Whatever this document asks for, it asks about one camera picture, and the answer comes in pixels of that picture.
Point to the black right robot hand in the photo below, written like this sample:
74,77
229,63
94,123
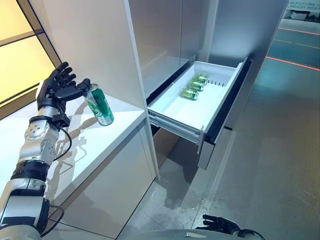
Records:
222,225

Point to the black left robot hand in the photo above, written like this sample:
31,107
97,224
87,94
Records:
50,92

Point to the dark green drink can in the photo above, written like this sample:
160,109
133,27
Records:
101,107

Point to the white fridge drawer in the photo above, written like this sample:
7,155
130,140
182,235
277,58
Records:
182,110

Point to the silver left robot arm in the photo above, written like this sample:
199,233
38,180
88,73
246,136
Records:
37,147

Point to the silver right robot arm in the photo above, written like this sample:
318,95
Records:
247,235

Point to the stainless steel fridge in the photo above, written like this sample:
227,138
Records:
160,32

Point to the yellow lit window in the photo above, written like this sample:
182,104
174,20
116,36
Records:
20,57

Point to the tall white cabinet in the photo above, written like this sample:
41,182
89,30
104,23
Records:
87,37

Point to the light green drink can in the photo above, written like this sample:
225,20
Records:
196,85
201,79
188,93

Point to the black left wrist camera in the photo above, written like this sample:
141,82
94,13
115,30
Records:
61,120

